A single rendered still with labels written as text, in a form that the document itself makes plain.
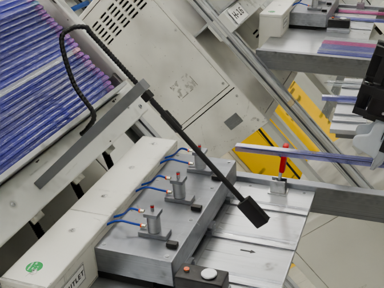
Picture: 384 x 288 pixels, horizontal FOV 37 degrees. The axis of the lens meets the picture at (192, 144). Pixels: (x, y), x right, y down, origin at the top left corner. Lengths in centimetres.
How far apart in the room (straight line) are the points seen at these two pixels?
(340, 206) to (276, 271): 27
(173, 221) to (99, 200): 14
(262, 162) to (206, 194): 324
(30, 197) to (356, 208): 62
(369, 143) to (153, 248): 39
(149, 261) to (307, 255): 139
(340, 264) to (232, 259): 128
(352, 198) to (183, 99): 103
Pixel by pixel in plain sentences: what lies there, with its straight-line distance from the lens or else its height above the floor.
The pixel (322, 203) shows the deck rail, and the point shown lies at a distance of 119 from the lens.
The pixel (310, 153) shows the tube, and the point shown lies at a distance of 104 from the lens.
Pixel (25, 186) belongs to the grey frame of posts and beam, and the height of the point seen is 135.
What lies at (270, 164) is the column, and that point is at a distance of 427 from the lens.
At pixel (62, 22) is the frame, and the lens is 128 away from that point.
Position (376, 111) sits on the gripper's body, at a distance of 96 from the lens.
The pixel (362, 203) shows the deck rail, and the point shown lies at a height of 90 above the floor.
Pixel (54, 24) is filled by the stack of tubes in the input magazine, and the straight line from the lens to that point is 121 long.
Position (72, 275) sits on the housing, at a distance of 91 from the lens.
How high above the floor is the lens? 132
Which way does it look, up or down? 6 degrees down
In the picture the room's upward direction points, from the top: 42 degrees counter-clockwise
